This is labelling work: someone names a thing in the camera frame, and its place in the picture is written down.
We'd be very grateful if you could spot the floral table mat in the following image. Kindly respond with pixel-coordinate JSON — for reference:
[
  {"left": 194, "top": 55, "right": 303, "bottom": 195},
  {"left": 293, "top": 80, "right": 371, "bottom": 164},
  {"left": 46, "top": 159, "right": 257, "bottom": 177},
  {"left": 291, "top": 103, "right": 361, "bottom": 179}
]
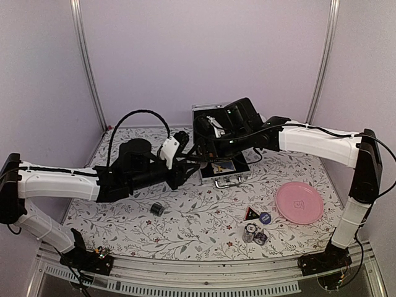
[{"left": 60, "top": 126, "right": 353, "bottom": 260}]

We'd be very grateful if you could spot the black chip stack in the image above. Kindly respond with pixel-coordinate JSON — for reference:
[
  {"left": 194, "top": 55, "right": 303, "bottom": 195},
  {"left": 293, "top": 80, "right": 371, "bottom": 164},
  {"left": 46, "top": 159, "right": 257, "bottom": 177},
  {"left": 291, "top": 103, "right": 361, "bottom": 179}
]
[{"left": 150, "top": 203, "right": 165, "bottom": 217}]

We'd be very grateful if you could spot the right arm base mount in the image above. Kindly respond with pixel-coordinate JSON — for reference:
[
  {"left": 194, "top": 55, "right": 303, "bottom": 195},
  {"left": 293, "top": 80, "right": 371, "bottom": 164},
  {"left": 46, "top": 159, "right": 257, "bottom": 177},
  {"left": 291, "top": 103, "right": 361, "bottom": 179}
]
[{"left": 297, "top": 245, "right": 352, "bottom": 276}]

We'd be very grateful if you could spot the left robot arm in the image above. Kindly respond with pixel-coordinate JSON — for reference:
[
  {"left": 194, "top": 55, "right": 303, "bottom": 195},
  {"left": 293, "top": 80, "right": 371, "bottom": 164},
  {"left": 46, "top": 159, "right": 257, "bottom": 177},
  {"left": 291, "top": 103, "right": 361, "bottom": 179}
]
[{"left": 1, "top": 131, "right": 200, "bottom": 269}]

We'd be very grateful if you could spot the blue small blind button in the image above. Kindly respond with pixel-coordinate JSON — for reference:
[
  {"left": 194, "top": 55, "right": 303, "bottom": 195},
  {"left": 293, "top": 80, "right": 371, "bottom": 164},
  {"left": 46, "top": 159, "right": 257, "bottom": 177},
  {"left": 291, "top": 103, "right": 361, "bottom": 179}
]
[{"left": 259, "top": 212, "right": 272, "bottom": 225}]

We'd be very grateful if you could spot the grey chip stack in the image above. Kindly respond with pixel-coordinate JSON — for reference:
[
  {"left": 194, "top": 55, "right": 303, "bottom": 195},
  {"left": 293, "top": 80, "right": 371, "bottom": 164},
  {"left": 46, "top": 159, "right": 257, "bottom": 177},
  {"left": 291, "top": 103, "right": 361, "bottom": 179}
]
[{"left": 242, "top": 223, "right": 257, "bottom": 243}]

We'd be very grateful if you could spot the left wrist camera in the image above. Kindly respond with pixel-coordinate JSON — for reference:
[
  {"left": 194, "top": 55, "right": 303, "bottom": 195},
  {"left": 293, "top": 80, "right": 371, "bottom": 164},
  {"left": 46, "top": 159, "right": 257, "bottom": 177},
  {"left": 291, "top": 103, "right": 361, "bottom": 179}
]
[{"left": 159, "top": 136, "right": 180, "bottom": 170}]

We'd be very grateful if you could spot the triangular all-in button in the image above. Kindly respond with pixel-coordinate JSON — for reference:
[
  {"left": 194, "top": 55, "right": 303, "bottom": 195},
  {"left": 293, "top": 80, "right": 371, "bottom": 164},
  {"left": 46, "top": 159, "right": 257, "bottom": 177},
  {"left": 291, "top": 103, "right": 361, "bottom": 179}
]
[{"left": 244, "top": 207, "right": 259, "bottom": 221}]

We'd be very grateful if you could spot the aluminium poker case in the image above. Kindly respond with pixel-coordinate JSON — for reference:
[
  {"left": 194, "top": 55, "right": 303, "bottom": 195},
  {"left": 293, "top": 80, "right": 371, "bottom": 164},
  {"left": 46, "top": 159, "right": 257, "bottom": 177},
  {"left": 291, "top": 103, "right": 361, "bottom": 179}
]
[{"left": 192, "top": 103, "right": 251, "bottom": 189}]

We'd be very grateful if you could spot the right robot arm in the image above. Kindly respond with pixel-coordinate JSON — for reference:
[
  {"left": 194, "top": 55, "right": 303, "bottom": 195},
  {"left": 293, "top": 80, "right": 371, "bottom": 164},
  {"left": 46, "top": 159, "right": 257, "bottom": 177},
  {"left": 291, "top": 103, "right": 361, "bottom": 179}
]
[{"left": 192, "top": 98, "right": 382, "bottom": 270}]

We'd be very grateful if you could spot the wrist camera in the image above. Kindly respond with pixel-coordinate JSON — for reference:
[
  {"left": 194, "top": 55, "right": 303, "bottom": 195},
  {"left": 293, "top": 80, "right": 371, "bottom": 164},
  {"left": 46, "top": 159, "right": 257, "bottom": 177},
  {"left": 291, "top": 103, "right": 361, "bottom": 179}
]
[
  {"left": 159, "top": 136, "right": 180, "bottom": 170},
  {"left": 206, "top": 116, "right": 226, "bottom": 138}
]

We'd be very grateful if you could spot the blue booklet card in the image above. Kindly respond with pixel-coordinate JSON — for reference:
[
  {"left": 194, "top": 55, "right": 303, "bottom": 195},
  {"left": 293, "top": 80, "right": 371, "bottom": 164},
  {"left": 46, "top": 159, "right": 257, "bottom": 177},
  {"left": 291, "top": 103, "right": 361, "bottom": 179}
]
[{"left": 212, "top": 160, "right": 236, "bottom": 174}]

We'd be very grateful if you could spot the pink plate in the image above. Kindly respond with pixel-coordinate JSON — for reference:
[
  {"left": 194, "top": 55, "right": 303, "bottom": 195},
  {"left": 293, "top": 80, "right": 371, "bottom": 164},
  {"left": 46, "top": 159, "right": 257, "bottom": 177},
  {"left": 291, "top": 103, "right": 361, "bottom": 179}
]
[{"left": 275, "top": 182, "right": 324, "bottom": 225}]

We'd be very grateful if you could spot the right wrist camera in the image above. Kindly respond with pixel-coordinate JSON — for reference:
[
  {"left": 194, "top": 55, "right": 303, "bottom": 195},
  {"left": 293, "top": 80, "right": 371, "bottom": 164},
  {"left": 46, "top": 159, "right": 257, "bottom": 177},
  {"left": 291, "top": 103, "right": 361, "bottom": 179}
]
[{"left": 206, "top": 116, "right": 226, "bottom": 138}]

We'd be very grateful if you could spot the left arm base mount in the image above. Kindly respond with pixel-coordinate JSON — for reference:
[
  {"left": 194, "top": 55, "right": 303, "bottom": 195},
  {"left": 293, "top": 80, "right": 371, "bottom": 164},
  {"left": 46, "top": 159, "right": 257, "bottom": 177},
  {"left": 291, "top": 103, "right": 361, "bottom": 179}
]
[{"left": 59, "top": 247, "right": 114, "bottom": 276}]

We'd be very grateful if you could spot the purple chip stack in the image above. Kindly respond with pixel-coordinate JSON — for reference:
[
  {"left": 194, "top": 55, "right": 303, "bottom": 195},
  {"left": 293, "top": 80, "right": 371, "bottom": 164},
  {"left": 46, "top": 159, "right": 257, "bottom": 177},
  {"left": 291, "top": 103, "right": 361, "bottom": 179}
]
[{"left": 253, "top": 231, "right": 268, "bottom": 246}]

